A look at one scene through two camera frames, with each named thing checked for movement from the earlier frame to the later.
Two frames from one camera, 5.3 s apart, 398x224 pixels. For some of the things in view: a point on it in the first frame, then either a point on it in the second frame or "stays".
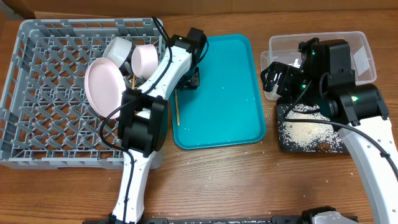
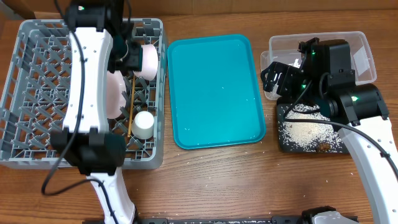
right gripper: [274, 76] stays
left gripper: [194, 83] -> [135, 64]
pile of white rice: [308, 135] stays
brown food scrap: [323, 147] stays
